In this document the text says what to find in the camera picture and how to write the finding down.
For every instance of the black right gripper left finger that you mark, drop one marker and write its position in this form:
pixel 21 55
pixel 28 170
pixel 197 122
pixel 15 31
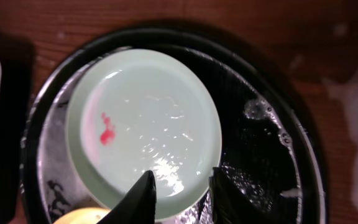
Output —
pixel 139 204

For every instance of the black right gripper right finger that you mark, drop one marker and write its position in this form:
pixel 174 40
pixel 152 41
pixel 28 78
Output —
pixel 229 206

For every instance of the yellow plate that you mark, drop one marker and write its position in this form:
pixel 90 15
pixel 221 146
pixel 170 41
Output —
pixel 90 215

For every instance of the round black tray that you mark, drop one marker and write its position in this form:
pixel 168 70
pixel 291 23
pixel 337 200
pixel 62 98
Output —
pixel 271 149

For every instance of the black rectangular foam tray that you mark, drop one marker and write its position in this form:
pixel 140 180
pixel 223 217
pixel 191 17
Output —
pixel 14 94

